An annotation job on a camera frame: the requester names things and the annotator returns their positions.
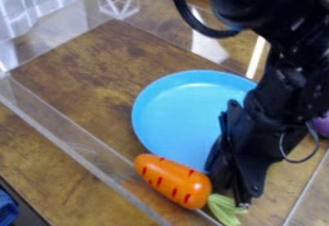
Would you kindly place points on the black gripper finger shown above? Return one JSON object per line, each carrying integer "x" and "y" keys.
{"x": 220, "y": 166}

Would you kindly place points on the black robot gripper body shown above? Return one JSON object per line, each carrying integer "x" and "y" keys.
{"x": 263, "y": 132}

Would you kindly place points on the orange toy carrot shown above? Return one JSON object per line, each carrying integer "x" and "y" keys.
{"x": 188, "y": 187}

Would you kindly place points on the blue round plate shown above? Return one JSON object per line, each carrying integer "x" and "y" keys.
{"x": 176, "y": 113}

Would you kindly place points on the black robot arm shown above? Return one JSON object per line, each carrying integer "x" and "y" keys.
{"x": 296, "y": 27}

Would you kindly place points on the purple toy eggplant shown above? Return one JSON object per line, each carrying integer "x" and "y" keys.
{"x": 322, "y": 125}

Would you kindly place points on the blue object at corner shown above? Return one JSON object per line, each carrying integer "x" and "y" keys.
{"x": 9, "y": 209}

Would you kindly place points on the clear acrylic enclosure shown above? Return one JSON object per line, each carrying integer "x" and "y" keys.
{"x": 71, "y": 75}

